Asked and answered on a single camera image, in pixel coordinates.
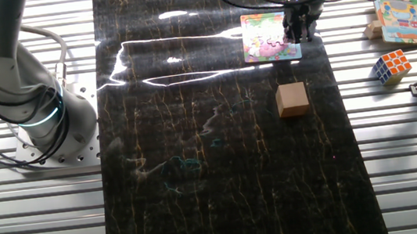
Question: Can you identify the bus puzzle board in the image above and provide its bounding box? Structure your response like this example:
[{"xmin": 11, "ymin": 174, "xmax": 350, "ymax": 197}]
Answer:
[{"xmin": 372, "ymin": 0, "xmax": 417, "ymax": 52}]

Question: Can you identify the grey base cable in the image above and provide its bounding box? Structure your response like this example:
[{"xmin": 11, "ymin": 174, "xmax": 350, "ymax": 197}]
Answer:
[{"xmin": 16, "ymin": 19, "xmax": 72, "ymax": 92}]

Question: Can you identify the black marble mat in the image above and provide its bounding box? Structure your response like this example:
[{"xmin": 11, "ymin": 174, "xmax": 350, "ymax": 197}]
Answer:
[{"xmin": 77, "ymin": 0, "xmax": 390, "ymax": 234}]

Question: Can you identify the wooden cube block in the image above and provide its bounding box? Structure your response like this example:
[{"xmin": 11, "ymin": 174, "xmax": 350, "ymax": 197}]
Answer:
[{"xmin": 273, "ymin": 80, "xmax": 311, "ymax": 120}]

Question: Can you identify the small wooden block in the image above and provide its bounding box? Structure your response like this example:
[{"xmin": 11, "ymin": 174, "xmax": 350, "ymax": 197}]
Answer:
[{"xmin": 362, "ymin": 18, "xmax": 384, "ymax": 41}]

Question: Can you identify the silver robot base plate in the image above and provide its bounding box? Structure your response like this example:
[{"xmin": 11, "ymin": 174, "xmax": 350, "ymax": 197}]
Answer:
[{"xmin": 6, "ymin": 77, "xmax": 105, "ymax": 175}]

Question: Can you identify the Rubik's cube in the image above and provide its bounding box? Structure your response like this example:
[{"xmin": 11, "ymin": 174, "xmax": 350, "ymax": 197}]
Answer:
[{"xmin": 370, "ymin": 48, "xmax": 415, "ymax": 88}]

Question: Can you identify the black cable bundle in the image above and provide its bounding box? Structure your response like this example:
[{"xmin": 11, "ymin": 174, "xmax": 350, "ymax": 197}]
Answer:
[{"xmin": 0, "ymin": 15, "xmax": 77, "ymax": 170}]

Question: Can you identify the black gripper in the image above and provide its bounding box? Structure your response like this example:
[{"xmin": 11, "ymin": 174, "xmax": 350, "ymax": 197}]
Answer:
[{"xmin": 279, "ymin": 0, "xmax": 326, "ymax": 45}]

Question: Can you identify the butterfly puzzle board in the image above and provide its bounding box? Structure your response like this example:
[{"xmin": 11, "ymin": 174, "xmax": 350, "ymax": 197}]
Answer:
[{"xmin": 239, "ymin": 8, "xmax": 304, "ymax": 66}]

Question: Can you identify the pink puzzle piece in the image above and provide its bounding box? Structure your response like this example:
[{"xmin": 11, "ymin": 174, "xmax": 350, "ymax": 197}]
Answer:
[{"xmin": 266, "ymin": 34, "xmax": 292, "ymax": 53}]

